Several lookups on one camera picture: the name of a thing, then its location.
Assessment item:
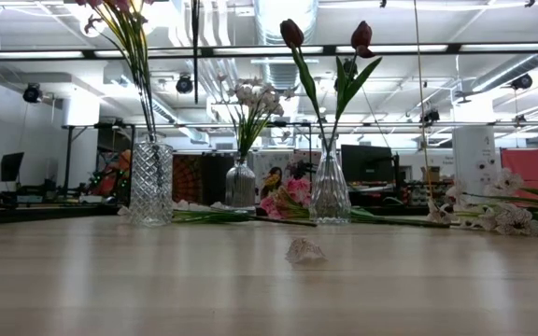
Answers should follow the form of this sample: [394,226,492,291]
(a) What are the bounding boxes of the slim silver ceiling duct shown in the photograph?
[472,51,538,92]

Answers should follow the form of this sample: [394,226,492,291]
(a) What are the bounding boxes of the black metal stand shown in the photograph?
[62,123,137,192]

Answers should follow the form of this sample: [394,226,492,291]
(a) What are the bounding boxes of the orange colourful cloth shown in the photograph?
[92,148,134,197]

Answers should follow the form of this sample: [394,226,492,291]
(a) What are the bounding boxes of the large silver ceiling duct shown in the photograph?
[252,0,320,97]

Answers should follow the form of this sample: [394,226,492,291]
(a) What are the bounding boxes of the diamond-cut cylindrical glass vase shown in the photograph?
[128,141,175,229]

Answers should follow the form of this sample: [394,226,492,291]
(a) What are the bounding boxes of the orange patterned panel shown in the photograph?
[172,154,204,203]

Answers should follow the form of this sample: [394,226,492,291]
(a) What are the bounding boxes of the orange partition wall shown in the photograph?
[501,147,538,188]

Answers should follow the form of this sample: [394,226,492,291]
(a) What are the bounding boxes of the small fallen white petal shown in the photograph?
[284,236,329,265]

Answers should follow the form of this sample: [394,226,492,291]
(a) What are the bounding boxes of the person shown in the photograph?
[262,166,283,200]

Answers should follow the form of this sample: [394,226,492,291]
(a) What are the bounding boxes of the large black monitor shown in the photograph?
[340,144,395,184]

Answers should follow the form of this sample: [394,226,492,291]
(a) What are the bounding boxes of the conical glass vase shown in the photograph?
[308,137,352,225]

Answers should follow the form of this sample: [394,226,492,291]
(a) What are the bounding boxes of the small black monitor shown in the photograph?
[0,151,25,183]

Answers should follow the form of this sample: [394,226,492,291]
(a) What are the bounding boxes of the white pillar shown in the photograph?
[451,125,498,197]

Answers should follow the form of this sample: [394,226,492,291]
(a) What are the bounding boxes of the black panel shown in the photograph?
[202,153,233,206]

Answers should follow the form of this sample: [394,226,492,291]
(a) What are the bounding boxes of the ribbed glass bottle vase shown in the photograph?
[224,158,257,210]

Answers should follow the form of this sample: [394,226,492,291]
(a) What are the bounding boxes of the thin hanging cord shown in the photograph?
[412,0,433,202]

